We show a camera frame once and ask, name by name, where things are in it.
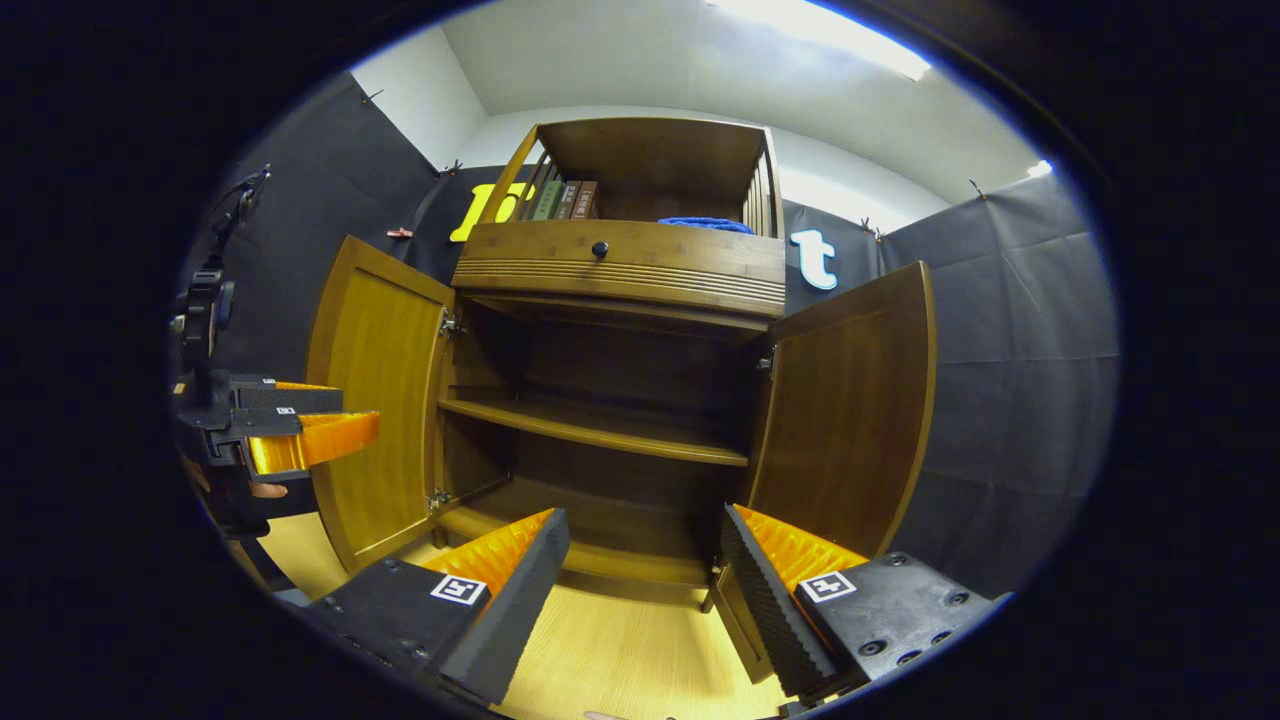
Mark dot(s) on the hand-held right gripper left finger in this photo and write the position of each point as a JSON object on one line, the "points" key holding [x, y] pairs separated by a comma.
{"points": [[520, 610]]}

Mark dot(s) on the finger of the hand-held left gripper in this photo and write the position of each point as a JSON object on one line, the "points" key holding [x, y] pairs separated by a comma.
{"points": [[300, 398], [320, 440]]}

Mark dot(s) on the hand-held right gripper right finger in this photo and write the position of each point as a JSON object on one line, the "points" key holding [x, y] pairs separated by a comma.
{"points": [[765, 620]]}

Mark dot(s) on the wooden shoe cabinet door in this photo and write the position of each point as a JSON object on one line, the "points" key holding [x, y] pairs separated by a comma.
{"points": [[385, 400], [850, 410]]}

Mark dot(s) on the wooden double-door shoe cabinet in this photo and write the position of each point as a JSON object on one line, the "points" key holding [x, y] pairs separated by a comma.
{"points": [[650, 160]]}

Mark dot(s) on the metal door hinge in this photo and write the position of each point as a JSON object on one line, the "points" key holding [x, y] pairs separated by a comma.
{"points": [[452, 324], [766, 362], [438, 500]]}

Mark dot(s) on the wooden cabinet shelf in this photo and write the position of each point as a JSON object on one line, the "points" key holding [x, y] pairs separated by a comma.
{"points": [[600, 430]]}

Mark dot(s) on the dark grey book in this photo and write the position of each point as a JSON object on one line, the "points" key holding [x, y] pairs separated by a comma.
{"points": [[568, 200]]}

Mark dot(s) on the brown book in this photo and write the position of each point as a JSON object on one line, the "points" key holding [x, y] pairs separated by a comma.
{"points": [[586, 200]]}

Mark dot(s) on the black backdrop cloth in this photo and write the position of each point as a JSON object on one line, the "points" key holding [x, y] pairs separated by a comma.
{"points": [[1000, 350]]}

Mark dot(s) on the wooden drawer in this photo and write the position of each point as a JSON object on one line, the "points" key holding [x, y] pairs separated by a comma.
{"points": [[690, 260]]}

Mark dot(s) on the blue cloth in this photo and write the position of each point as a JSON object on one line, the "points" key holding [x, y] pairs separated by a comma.
{"points": [[705, 226]]}

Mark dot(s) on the small ceiling light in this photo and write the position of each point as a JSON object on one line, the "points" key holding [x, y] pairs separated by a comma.
{"points": [[1039, 169]]}

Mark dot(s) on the large ceiling light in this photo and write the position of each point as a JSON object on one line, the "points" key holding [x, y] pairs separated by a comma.
{"points": [[820, 30]]}

